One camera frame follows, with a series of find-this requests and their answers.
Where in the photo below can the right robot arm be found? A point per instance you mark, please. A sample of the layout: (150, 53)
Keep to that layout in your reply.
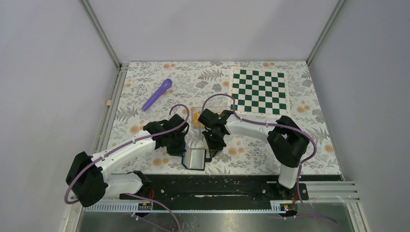
(285, 138)

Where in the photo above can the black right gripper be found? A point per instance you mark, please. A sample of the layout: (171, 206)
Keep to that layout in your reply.
(214, 149)

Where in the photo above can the green white chessboard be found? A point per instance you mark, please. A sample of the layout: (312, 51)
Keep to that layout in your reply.
(258, 92)

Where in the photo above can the black leather card holder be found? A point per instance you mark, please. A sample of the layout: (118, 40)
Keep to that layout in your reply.
(195, 159)

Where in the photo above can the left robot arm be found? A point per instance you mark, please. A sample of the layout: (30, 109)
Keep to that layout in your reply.
(92, 177)

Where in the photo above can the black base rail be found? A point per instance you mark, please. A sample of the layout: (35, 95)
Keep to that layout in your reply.
(217, 192)

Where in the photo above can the purple toy microphone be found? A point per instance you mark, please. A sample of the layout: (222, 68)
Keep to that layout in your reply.
(166, 84)

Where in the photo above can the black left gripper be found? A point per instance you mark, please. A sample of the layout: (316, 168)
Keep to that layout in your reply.
(180, 151)

